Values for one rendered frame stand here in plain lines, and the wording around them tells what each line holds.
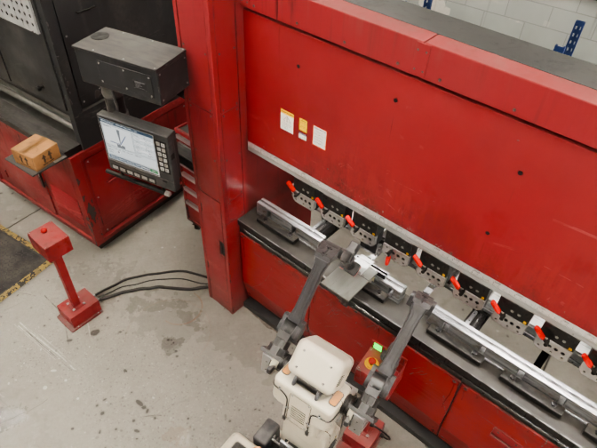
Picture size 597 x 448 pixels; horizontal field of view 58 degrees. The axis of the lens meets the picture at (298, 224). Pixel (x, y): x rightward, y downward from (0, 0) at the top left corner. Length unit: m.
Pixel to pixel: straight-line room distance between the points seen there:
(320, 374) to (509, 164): 1.05
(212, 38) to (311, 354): 1.46
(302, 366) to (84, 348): 2.14
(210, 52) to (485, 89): 1.26
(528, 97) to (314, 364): 1.21
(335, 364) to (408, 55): 1.19
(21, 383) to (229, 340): 1.33
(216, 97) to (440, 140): 1.13
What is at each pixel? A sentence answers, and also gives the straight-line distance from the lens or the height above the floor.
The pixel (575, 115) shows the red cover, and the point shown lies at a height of 2.24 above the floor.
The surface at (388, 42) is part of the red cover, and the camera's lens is 2.17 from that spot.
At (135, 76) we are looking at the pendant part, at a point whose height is 1.88.
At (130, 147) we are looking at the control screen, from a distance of 2.99.
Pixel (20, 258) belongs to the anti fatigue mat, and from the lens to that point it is 4.67.
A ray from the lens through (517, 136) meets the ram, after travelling 2.07.
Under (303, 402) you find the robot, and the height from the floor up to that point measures 1.21.
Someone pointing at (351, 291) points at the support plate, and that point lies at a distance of 2.78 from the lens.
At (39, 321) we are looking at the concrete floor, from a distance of 4.21.
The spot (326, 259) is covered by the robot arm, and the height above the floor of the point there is 1.55.
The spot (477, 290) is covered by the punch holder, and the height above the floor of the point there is 1.29.
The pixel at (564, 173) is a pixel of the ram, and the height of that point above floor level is 2.02.
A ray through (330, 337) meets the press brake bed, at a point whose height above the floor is 0.38.
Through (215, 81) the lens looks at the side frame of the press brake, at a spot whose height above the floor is 1.85.
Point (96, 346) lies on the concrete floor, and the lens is 3.95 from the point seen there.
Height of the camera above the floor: 3.14
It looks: 44 degrees down
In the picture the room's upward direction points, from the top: 3 degrees clockwise
